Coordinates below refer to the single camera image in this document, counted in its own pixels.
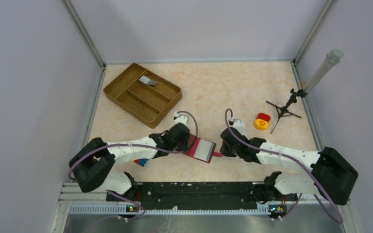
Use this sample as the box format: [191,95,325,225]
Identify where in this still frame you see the red leather card holder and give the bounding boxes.
[183,134,222,163]

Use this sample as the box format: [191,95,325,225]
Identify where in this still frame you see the brown woven divided tray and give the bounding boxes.
[103,63,183,129]

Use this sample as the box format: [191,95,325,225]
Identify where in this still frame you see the grey credit cards stack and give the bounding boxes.
[139,75,158,86]

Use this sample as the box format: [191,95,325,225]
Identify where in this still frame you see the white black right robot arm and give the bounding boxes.
[220,119,358,205]

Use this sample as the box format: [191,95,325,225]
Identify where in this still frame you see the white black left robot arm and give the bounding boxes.
[68,111,197,201]

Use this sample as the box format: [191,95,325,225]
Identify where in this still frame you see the yellow red emergency stop button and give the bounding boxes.
[254,113,271,131]

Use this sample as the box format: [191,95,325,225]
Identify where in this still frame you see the yellow red blue toy block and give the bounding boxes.
[134,159,149,167]

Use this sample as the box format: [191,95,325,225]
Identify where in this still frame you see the black mini tripod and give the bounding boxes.
[266,88,307,134]

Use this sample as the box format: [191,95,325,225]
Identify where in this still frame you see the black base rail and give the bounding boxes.
[104,182,298,213]

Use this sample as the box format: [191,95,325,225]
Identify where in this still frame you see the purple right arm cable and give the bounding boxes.
[224,108,344,224]

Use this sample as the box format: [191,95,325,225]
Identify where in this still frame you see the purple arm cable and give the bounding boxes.
[224,108,344,224]
[68,111,199,222]

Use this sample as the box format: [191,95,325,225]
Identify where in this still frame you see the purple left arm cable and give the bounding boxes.
[68,111,199,222]

